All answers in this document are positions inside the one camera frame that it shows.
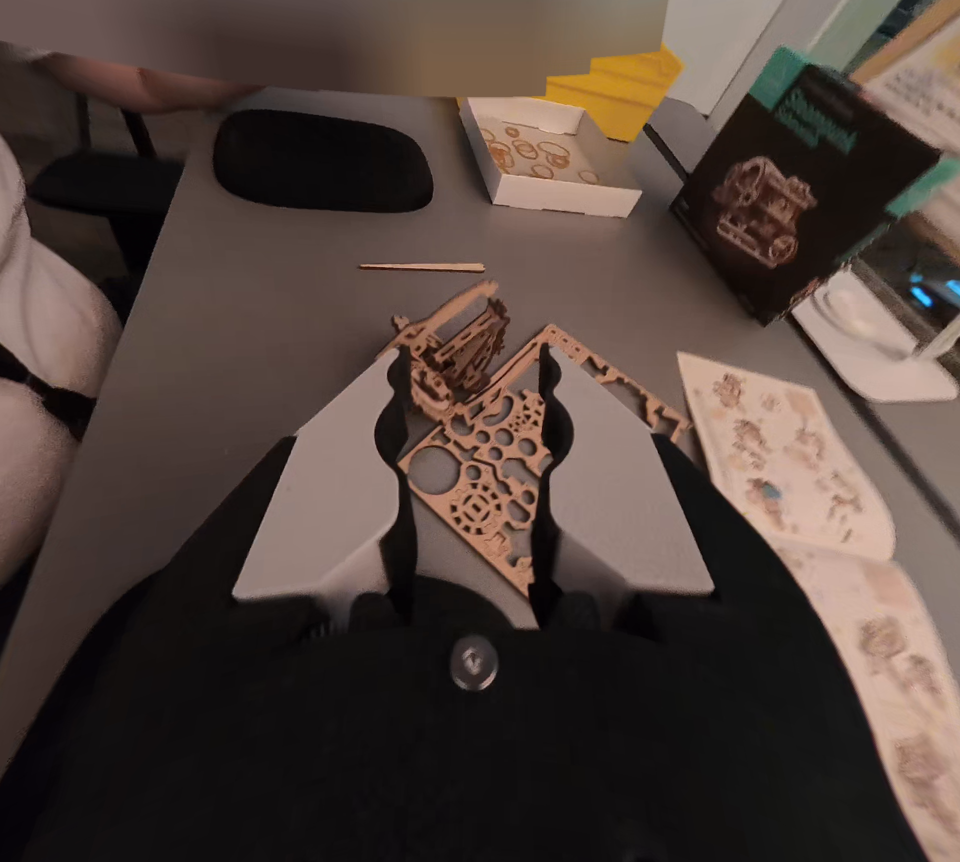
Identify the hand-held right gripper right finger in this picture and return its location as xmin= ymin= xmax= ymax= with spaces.
xmin=527 ymin=343 xmax=715 ymax=629

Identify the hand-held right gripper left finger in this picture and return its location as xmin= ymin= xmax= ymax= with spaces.
xmin=232 ymin=350 xmax=420 ymax=625

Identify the wooden cut-out part sheet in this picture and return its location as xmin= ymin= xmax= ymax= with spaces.
xmin=396 ymin=323 xmax=693 ymax=601

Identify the wooden mechanical model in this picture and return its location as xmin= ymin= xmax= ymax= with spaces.
xmin=381 ymin=279 xmax=513 ymax=422

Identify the person's left forearm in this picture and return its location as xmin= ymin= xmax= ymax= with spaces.
xmin=45 ymin=52 xmax=265 ymax=115

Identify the black model kit box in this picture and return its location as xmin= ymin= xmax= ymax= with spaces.
xmin=669 ymin=44 xmax=943 ymax=328

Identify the instruction booklet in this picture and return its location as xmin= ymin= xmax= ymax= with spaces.
xmin=676 ymin=350 xmax=960 ymax=862

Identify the thin wooden stick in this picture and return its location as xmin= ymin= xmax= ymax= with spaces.
xmin=357 ymin=261 xmax=487 ymax=275

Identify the white round device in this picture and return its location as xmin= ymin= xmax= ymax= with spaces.
xmin=791 ymin=202 xmax=960 ymax=404

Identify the white cardboard tray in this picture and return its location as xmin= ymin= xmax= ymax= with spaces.
xmin=457 ymin=95 xmax=645 ymax=218

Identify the black oval pad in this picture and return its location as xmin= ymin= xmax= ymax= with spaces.
xmin=212 ymin=108 xmax=436 ymax=215

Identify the pile of rubber bands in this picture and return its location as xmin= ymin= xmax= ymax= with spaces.
xmin=480 ymin=123 xmax=601 ymax=184

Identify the black office chair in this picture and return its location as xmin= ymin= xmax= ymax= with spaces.
xmin=28 ymin=93 xmax=187 ymax=278

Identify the yellow plastic bin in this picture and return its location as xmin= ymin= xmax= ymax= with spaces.
xmin=543 ymin=44 xmax=685 ymax=145

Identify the black harness strap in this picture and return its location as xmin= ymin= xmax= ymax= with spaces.
xmin=0 ymin=344 xmax=99 ymax=439

